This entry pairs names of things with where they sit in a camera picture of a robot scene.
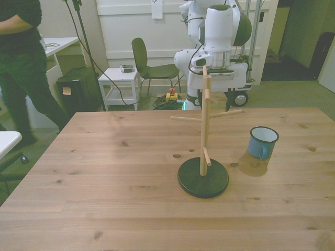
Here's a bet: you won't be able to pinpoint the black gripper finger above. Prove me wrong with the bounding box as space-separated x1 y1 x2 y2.
225 90 234 112

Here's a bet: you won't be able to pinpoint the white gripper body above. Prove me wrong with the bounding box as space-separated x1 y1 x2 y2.
188 62 248 93

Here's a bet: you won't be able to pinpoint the blue enamel mug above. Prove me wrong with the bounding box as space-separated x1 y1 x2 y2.
248 126 280 161

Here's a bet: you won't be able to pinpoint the wooden mug tree black base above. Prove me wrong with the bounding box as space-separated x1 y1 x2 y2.
170 65 243 199

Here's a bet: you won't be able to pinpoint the aluminium profile pole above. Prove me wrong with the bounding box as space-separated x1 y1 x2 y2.
248 0 264 79

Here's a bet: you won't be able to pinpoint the yellow red emergency stop button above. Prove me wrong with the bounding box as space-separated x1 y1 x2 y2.
166 88 179 102

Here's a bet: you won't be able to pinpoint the black chair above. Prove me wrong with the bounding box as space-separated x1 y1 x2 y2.
131 37 181 96

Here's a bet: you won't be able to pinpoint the white paper sheet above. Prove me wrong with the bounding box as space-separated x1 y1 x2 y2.
151 0 164 19

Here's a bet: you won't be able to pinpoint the small white side table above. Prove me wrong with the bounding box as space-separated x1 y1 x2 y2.
98 67 142 111

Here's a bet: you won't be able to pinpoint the black tripod stand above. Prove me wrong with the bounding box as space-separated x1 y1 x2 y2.
72 0 107 112

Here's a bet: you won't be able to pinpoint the white desk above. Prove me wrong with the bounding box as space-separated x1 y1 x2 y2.
40 36 88 88

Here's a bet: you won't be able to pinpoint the person in dark clothes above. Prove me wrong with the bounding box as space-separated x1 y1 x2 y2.
0 0 70 147

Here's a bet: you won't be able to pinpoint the white seat swivel chair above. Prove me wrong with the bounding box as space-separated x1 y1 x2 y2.
0 130 29 196

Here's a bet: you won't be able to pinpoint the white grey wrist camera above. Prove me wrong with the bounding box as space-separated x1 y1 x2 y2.
191 54 213 68

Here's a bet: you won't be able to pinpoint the coiled dark cables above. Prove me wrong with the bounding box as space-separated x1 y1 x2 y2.
153 95 184 111

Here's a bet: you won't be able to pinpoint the long black cable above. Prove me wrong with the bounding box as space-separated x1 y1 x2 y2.
64 0 168 107

